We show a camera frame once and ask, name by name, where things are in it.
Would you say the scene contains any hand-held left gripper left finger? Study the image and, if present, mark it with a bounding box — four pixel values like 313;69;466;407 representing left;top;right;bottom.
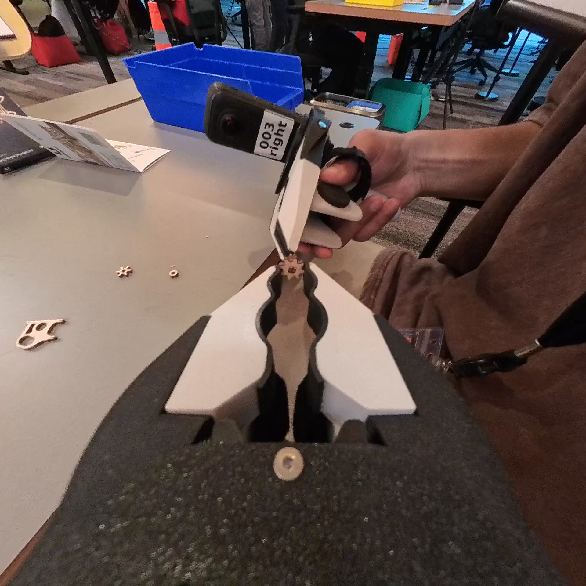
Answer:
165;267;294;443

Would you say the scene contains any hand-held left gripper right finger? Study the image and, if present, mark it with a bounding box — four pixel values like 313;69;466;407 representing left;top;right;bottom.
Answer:
294;268;417;443

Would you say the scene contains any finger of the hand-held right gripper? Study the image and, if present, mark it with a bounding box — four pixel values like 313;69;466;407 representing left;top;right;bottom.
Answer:
269;156;322;262

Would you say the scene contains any person's right forearm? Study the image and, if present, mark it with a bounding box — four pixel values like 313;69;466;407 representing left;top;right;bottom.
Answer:
407;120;548;203

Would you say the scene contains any grey desk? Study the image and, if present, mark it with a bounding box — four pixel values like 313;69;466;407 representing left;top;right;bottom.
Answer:
0;78;385;573

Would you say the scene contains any person's right hand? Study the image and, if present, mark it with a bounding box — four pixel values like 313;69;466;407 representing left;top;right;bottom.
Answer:
298;128;423;259

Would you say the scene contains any blue plastic bin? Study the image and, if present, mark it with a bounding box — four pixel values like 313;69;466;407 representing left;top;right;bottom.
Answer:
122;42;305;133

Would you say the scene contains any clear badge holder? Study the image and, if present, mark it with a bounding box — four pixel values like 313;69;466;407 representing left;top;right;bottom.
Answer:
397;327;451;364

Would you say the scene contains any orange traffic cone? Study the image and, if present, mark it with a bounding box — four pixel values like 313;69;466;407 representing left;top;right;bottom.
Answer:
147;0;173;51

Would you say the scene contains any metal tin box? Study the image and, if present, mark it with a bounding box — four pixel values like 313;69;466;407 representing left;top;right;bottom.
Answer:
310;93;386;133

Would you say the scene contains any green fabric bin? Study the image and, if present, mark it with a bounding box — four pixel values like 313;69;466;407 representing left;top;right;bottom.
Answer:
368;77;432;134

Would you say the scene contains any red bag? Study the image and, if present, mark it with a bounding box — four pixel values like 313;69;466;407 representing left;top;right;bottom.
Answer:
97;18;132;55
31;16;82;68

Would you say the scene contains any white folded instruction leaflet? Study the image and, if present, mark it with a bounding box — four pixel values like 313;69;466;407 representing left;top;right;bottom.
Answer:
0;112;171;174

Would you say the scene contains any flat wooden plate with holes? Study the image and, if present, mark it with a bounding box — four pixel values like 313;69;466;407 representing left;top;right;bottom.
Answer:
15;318;66;351

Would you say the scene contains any wooden background table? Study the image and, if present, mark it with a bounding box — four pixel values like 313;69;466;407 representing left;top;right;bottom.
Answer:
303;0;478;94

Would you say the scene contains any black booklet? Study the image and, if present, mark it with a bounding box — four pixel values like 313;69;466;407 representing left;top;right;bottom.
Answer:
0;89;56;177

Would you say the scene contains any pale wooden board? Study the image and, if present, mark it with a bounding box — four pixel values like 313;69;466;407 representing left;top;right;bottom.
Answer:
0;0;34;69

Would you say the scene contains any black office chair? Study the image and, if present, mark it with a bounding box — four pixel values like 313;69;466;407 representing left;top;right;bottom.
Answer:
451;0;523;88

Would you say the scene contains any black table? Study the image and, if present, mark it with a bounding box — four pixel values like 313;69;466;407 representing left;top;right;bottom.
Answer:
497;0;586;125

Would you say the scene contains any black lanyard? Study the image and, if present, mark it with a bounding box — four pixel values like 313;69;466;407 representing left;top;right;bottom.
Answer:
446;293;586;378

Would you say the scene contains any black metal frame leg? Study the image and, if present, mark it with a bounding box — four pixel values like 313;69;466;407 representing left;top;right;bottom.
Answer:
418;198;487;260

